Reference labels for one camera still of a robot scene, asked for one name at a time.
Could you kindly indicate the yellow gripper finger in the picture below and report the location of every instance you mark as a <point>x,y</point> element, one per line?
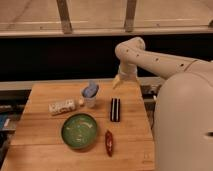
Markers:
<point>116,82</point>
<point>137,80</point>

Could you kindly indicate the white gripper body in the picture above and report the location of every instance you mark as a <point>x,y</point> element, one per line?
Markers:
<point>127,71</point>

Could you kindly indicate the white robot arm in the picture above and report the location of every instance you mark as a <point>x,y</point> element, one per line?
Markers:
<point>183,117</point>

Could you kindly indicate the black striped snack bar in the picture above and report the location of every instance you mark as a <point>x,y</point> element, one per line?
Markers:
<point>115,110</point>

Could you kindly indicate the blue crumpled cloth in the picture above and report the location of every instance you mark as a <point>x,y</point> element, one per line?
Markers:
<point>90,89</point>

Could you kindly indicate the white cup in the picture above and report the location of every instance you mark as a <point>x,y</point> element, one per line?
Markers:
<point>89,98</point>

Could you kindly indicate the white patterned bottle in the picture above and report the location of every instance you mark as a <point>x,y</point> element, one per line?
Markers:
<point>65,106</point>

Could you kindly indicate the green ceramic bowl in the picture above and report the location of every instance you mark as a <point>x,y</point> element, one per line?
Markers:
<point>79,131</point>

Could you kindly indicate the right metal window post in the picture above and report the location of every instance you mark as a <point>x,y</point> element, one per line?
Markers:
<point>130,15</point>

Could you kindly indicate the metal window post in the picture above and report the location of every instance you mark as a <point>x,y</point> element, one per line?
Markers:
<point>64,16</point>
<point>130,15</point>

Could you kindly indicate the left metal window post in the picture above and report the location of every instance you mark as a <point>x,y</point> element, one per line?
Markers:
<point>64,16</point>

